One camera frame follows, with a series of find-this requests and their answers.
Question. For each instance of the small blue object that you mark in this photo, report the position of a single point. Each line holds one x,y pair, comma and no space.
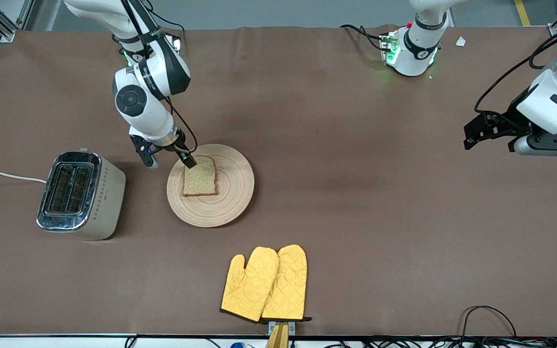
239,345

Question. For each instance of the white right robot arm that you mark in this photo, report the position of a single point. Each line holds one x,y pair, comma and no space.
148,111

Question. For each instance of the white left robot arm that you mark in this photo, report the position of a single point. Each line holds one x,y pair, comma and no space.
416,58

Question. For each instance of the yellow floor tape strip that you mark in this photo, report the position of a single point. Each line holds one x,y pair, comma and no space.
521,12

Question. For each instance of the brown table cover sheet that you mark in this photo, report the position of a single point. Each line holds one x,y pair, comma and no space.
356,169

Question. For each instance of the yellow wooden stick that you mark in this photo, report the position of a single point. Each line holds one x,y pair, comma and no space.
277,338

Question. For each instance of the yellow quilted oven mitt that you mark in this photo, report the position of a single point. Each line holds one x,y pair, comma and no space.
249,285
288,285

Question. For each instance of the round wooden plate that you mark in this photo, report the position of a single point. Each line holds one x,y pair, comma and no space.
230,193

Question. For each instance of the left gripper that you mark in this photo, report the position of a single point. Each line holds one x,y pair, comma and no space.
509,120

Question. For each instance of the beige chrome two-slot toaster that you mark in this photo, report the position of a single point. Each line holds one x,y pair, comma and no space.
104,203

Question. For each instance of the grey aluminium frame profile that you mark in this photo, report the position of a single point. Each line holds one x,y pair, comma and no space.
7,35

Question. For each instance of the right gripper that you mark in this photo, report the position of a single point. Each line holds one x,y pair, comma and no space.
182,154

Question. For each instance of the small silver metal bracket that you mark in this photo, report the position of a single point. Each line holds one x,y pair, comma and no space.
290,328

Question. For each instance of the brown bread slice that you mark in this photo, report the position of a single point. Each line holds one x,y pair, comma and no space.
201,181

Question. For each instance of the white paper scrap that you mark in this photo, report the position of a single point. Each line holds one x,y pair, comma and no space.
461,41

